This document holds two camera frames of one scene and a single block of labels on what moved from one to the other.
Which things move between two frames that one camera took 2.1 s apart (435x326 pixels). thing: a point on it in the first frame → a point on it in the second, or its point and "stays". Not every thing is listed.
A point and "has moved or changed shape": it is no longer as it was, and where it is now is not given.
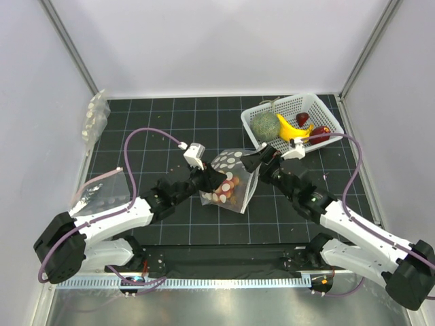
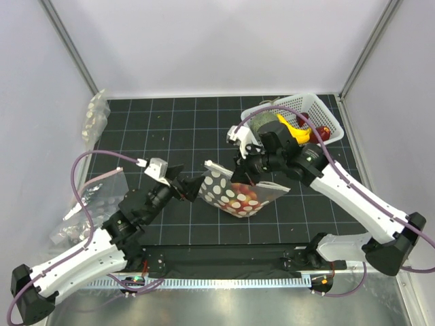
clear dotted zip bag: x=234 y=193 has moved or changed shape
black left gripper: x=212 y=178 → x=192 y=186
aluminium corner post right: x=344 y=113 stays
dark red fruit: x=317 y=130 stays
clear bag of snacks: x=98 y=112 stays
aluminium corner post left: x=50 y=12 stays
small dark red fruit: x=301 y=117 stays
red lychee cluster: x=225 y=192 → x=243 y=200
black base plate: x=231 y=261 stays
